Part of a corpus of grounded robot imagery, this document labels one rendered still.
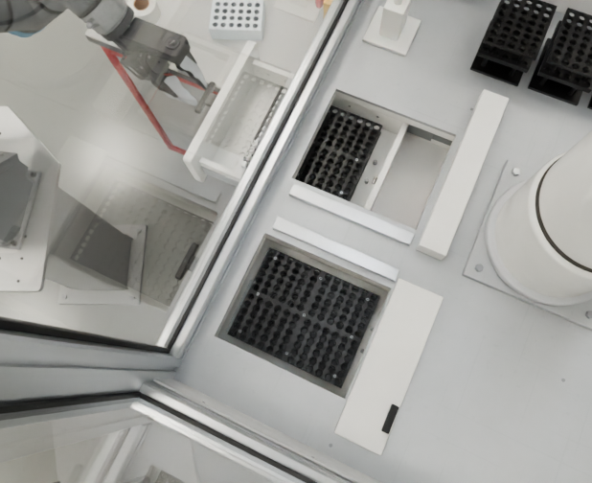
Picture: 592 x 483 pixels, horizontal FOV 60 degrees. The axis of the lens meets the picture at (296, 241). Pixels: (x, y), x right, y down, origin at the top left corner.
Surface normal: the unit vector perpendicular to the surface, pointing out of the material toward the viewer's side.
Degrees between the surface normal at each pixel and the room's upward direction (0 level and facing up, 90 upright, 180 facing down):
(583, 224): 82
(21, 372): 90
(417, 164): 0
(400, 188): 0
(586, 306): 0
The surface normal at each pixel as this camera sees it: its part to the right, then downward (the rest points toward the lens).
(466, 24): -0.04, -0.25
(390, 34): -0.42, 0.88
